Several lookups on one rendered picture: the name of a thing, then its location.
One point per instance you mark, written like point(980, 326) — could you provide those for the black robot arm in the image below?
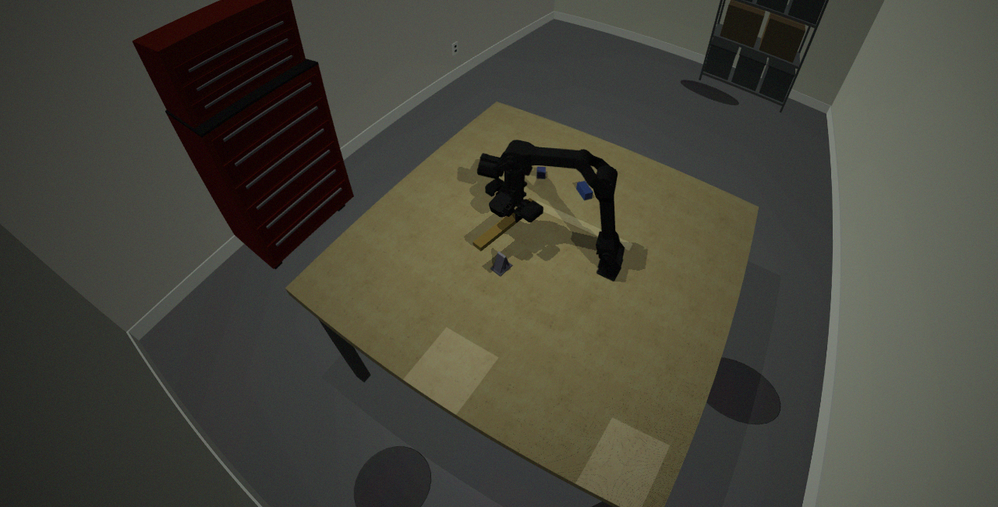
point(516, 162)

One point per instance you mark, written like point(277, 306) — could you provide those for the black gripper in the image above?
point(529, 210)

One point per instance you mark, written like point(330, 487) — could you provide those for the blue rectangular block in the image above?
point(584, 190)

